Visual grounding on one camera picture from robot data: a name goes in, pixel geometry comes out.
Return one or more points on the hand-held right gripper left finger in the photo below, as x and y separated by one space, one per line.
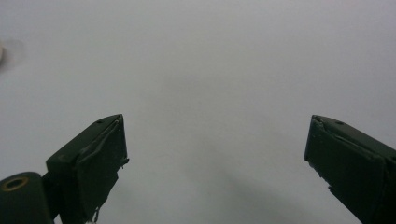
93 161

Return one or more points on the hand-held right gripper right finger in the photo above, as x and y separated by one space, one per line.
351 161

